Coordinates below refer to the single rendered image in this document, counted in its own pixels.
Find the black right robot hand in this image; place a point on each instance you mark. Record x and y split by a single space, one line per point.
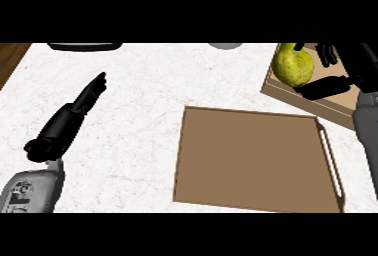
328 86

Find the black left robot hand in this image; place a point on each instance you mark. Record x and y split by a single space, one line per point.
60 128

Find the yellow-green pear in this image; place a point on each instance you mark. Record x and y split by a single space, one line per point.
292 67

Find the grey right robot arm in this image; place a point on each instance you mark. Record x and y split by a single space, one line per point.
367 133

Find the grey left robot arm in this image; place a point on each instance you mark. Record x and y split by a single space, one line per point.
28 191

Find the tan wooden tray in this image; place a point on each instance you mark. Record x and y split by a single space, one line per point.
328 103

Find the brown cardboard box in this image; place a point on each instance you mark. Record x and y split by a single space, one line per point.
255 160

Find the brown wooden cabinet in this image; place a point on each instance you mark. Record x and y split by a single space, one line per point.
10 58

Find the grey round object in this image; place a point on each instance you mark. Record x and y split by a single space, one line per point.
224 45

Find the black round appliance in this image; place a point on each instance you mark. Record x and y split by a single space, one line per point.
84 46

